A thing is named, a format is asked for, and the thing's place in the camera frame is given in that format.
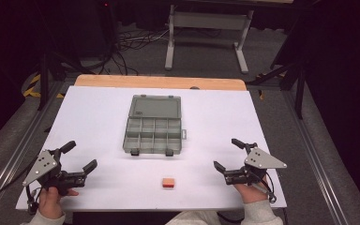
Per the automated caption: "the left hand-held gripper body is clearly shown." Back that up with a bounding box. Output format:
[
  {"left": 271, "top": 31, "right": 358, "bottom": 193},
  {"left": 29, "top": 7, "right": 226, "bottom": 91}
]
[{"left": 22, "top": 149, "right": 88, "bottom": 197}]

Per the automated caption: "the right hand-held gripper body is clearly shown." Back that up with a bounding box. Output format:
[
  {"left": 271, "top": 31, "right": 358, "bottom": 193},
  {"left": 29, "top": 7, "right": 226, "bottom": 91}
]
[{"left": 223, "top": 146, "right": 288, "bottom": 187}]

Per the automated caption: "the person's right hand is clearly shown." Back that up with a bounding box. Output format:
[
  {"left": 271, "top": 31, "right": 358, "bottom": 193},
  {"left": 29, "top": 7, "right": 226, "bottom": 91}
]
[{"left": 232, "top": 177, "right": 270, "bottom": 205}]

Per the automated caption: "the person's left hand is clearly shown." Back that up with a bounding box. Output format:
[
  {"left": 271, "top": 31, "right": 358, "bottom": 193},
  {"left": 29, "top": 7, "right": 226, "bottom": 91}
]
[{"left": 37, "top": 186, "right": 80, "bottom": 220}]

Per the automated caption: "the white board sheet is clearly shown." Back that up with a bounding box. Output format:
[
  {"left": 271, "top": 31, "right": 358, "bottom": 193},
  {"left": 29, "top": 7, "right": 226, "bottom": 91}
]
[{"left": 15, "top": 85, "right": 288, "bottom": 212}]

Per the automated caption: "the small orange block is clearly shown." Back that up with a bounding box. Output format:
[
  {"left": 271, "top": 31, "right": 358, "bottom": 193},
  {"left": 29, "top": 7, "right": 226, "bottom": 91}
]
[{"left": 161, "top": 177, "right": 175, "bottom": 189}]

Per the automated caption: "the person's light clothing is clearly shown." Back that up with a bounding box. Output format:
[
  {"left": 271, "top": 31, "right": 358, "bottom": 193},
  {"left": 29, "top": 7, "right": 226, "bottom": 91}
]
[{"left": 164, "top": 210, "right": 223, "bottom": 225}]

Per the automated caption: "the yellow black hazard tape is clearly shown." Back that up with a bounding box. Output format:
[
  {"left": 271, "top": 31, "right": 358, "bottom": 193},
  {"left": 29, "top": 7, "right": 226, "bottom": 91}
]
[{"left": 22, "top": 73, "right": 66, "bottom": 99}]

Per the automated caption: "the black metal stand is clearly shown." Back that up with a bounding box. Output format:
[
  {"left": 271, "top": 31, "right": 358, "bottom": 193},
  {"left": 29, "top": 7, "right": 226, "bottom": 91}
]
[
  {"left": 248, "top": 46, "right": 308, "bottom": 120},
  {"left": 37, "top": 51, "right": 87, "bottom": 113}
]

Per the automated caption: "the grey plastic compartment box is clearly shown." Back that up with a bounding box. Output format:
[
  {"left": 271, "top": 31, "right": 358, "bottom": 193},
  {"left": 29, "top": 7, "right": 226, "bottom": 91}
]
[{"left": 122, "top": 94, "right": 188, "bottom": 158}]

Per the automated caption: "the wooden table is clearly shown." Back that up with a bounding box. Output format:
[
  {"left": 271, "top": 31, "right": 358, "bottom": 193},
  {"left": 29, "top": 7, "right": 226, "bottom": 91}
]
[{"left": 73, "top": 74, "right": 248, "bottom": 92}]

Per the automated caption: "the black equipment tower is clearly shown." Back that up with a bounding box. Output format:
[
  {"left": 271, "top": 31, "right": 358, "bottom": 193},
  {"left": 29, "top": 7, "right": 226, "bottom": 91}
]
[{"left": 96, "top": 0, "right": 120, "bottom": 59}]

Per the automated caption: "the aluminium floor rail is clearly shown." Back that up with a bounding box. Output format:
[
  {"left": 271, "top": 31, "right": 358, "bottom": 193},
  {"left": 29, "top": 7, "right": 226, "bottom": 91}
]
[
  {"left": 281, "top": 89, "right": 353, "bottom": 225},
  {"left": 0, "top": 80, "right": 68, "bottom": 218}
]

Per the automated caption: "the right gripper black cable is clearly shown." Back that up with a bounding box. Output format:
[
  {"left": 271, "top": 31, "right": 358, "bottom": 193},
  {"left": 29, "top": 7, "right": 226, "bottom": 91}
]
[{"left": 252, "top": 170, "right": 278, "bottom": 204}]

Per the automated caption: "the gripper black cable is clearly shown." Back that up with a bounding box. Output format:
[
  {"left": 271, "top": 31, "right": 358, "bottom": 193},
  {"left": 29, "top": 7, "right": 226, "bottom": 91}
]
[
  {"left": 0, "top": 162, "right": 43, "bottom": 217},
  {"left": 252, "top": 170, "right": 278, "bottom": 204}
]

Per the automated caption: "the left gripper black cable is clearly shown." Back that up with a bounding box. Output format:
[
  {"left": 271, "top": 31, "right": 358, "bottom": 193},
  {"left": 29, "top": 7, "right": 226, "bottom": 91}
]
[{"left": 0, "top": 162, "right": 43, "bottom": 217}]

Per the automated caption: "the black cables bundle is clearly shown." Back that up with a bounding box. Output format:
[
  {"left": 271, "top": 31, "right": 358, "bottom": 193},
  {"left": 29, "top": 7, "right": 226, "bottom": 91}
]
[{"left": 104, "top": 26, "right": 172, "bottom": 77}]

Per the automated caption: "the grey metal table frame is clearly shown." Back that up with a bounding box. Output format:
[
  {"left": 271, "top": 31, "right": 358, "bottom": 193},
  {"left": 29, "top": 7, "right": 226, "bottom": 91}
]
[{"left": 164, "top": 3, "right": 255, "bottom": 75}]

